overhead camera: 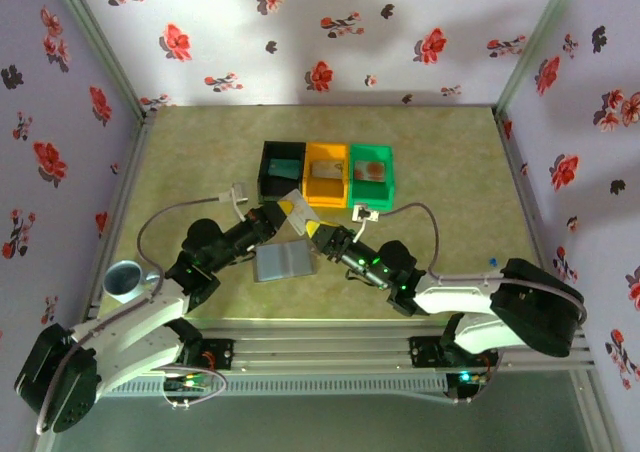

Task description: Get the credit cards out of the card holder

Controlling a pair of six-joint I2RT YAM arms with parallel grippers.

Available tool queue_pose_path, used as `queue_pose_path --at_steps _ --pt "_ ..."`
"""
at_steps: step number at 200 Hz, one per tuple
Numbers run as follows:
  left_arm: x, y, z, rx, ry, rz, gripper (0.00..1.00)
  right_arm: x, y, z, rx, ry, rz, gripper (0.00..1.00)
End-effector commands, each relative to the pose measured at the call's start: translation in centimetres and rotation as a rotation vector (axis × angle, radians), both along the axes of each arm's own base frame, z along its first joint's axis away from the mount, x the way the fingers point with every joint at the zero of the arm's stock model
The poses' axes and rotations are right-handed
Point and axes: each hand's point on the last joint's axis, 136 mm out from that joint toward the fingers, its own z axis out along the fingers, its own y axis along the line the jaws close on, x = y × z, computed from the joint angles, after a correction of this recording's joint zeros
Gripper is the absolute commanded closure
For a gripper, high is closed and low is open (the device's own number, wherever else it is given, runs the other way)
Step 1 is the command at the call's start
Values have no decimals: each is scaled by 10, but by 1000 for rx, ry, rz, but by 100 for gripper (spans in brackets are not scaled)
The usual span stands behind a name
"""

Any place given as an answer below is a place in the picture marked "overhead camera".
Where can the aluminium table rail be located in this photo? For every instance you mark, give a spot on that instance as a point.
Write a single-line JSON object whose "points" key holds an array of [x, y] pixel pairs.
{"points": [[325, 347]]}

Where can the aluminium frame post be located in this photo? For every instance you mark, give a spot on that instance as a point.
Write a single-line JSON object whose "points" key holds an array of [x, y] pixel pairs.
{"points": [[103, 47], [535, 47]]}

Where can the base circuit board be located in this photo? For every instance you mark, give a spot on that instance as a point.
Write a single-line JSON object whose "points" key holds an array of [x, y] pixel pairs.
{"points": [[467, 378], [187, 383]]}

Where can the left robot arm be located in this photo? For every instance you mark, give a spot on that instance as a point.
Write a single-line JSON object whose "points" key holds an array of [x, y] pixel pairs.
{"points": [[135, 317]]}

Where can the left base circuit board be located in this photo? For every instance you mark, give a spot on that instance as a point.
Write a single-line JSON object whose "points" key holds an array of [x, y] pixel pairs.
{"points": [[187, 383]]}

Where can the beige card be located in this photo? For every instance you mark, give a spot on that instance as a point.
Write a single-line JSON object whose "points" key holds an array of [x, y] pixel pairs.
{"points": [[305, 214], [326, 169]]}

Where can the teal card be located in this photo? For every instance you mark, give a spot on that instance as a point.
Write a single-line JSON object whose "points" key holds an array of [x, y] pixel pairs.
{"points": [[283, 168]]}

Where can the yellow plastic bin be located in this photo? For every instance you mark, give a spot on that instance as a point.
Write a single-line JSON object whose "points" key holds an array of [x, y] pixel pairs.
{"points": [[325, 194]]}

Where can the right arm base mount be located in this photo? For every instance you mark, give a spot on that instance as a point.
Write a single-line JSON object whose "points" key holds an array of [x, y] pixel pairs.
{"points": [[422, 352]]}

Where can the right base circuit board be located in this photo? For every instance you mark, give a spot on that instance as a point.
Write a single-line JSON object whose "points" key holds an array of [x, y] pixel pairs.
{"points": [[467, 378]]}

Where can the grey card holder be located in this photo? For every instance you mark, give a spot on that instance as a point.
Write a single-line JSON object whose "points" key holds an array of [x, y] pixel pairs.
{"points": [[280, 262]]}

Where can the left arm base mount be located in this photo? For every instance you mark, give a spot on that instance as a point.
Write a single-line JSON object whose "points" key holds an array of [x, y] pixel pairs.
{"points": [[222, 354]]}

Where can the aluminium side rail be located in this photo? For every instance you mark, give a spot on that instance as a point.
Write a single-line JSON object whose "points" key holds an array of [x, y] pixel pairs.
{"points": [[526, 197], [136, 158]]}

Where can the black plastic bin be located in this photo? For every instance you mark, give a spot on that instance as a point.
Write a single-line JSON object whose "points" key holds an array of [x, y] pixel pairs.
{"points": [[280, 192]]}

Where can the green plastic bin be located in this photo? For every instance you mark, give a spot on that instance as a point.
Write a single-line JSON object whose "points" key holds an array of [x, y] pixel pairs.
{"points": [[370, 197]]}

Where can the blue mug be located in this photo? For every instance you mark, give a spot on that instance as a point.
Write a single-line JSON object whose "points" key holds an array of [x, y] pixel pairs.
{"points": [[122, 279]]}

